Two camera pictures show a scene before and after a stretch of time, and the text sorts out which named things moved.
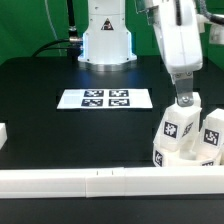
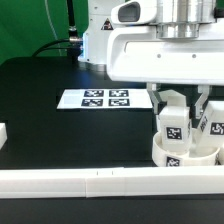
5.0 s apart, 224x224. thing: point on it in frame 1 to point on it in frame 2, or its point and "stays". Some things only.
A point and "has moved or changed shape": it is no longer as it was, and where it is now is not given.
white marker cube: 196,108 has moved or changed shape
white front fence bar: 72,183 stays
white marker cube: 179,129 has moved or changed shape
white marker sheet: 105,98 stays
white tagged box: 211,135 has moved or changed shape
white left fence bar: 3,134 stays
